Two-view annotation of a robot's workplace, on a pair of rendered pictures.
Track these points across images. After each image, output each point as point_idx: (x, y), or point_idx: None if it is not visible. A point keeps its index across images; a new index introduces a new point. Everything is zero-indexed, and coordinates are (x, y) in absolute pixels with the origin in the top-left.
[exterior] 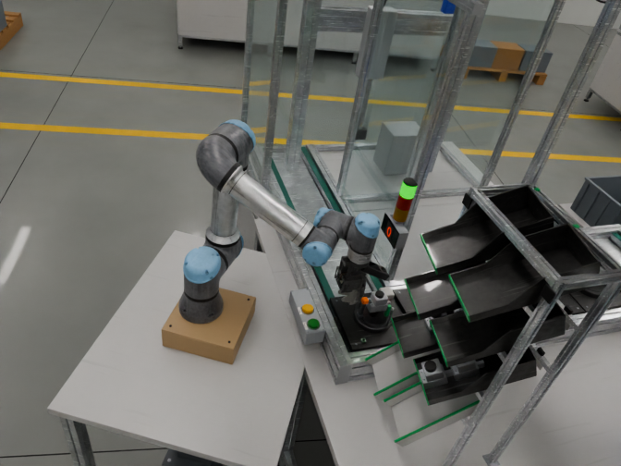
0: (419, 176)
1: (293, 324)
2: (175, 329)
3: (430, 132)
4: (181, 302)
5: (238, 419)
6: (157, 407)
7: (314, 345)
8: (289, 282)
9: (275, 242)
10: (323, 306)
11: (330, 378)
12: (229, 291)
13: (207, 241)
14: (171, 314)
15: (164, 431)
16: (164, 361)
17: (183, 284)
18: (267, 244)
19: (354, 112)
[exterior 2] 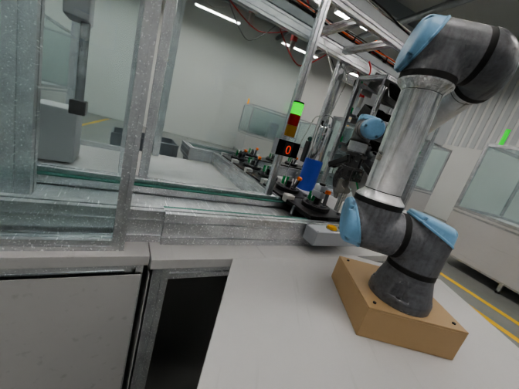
0: (301, 96)
1: (323, 255)
2: (451, 318)
3: (309, 59)
4: (432, 299)
5: (434, 293)
6: (502, 353)
7: (334, 248)
8: (274, 248)
9: (209, 248)
10: (320, 221)
11: (354, 247)
12: (351, 272)
13: (401, 214)
14: (440, 324)
15: (506, 343)
16: (463, 355)
17: (344, 348)
18: (215, 255)
19: (164, 61)
